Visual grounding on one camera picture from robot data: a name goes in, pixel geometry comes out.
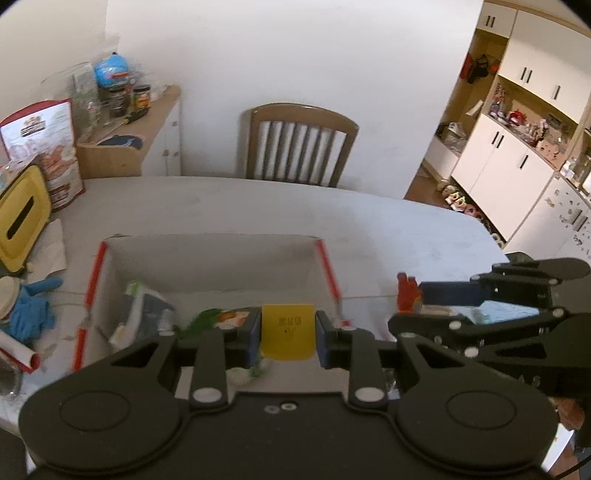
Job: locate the white grey tissue packet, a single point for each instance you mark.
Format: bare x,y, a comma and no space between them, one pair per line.
147,309

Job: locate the beige round lid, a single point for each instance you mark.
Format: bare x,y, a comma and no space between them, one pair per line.
9,297

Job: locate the yellow card box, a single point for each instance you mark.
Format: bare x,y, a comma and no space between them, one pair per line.
288,332

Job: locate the blue globe ball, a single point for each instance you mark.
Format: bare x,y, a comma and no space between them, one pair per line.
111,70

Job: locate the dark blue oval pad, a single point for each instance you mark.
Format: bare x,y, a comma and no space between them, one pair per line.
120,141

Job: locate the wooden side cabinet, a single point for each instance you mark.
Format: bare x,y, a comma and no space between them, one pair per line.
157,138

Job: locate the clear plastic bag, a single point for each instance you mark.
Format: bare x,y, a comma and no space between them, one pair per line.
78,99

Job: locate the orange toy hand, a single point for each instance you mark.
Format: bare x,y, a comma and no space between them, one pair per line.
408,293

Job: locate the white tissue paper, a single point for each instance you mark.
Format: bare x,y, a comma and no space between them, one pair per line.
51,249

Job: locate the red white paper roll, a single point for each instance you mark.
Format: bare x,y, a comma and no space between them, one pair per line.
18,350

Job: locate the dark glass jar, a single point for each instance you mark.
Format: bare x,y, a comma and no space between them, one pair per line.
119,101

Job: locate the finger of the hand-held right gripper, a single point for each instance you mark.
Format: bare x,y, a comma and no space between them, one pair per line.
438,327
450,293

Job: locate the jar with orange label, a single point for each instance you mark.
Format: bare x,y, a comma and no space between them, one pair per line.
142,97

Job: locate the green yellow tissue box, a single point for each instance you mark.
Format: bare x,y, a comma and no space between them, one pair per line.
23,217

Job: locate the white appliance with stickers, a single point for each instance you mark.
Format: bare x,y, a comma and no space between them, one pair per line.
554,217

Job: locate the red cardboard box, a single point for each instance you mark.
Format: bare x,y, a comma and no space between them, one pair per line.
207,263

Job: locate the black yellow screwdriver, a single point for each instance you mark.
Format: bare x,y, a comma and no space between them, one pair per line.
135,116

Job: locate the black hanging bag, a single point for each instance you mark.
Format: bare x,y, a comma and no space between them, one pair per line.
482,69

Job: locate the brown wooden chair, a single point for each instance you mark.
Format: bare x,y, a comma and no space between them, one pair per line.
300,113

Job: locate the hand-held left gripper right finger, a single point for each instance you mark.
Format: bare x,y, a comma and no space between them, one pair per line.
322,341

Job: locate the red snack bag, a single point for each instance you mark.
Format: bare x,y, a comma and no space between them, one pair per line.
51,152

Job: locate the red hanging garment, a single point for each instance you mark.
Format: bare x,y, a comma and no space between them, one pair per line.
467,67

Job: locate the white wall cabinet unit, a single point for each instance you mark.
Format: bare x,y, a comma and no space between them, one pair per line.
531,46

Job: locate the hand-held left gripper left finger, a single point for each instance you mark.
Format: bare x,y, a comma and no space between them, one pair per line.
253,341

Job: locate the person's right hand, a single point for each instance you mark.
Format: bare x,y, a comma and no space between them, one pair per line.
570,413

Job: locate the green plush toy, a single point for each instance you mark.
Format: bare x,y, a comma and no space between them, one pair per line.
203,321

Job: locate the blue rubber gloves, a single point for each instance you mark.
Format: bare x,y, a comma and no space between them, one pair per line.
27,314

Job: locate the row of shoes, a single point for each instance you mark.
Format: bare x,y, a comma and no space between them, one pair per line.
466,207

